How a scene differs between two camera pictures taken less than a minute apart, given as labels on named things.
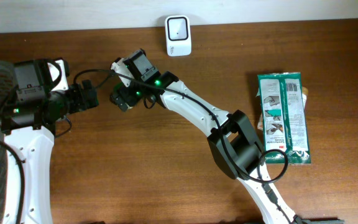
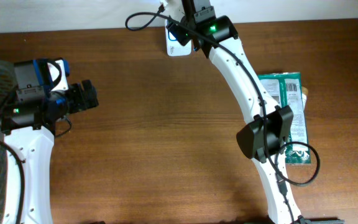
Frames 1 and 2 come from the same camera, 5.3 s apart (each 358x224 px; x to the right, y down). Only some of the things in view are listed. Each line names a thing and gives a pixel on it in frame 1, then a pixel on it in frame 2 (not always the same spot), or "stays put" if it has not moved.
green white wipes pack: x=284 y=117 stays put
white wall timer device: x=178 y=35 stays put
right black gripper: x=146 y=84 -> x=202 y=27
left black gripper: x=84 y=96 stays put
